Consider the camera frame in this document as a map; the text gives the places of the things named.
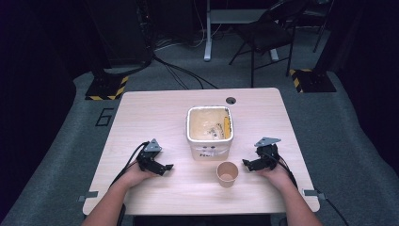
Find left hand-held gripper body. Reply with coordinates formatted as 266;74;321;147
136;137;165;173

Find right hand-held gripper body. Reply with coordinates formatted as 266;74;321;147
253;137;282;172

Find person's left hand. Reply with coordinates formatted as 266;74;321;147
120;159;158;190

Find person's right hand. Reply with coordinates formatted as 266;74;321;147
257;162;295;190

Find brown paper cup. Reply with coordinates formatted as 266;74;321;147
215;161;240;189

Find yellow item in bin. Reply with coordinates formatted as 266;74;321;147
222;116;231;139

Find white square plastic bin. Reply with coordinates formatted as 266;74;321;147
185;105;235;162

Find grey table clamp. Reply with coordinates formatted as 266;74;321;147
301;188;327;201
77;190;100;203

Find striped black stand base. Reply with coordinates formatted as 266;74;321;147
288;68;338;94
84;74;130;102

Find black folding chair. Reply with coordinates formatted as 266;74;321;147
228;0;311;89

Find black equipment cabinet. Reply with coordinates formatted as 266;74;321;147
84;0;155;70

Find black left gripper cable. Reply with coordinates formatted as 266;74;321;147
108;141;150;190

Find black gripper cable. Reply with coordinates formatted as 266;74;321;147
108;141;150;190
268;153;299;190

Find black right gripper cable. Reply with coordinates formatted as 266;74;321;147
268;153;299;190

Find black floor cables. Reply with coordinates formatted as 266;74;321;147
152;37;219;91

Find white desk frame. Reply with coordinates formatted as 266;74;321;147
202;0;280;62

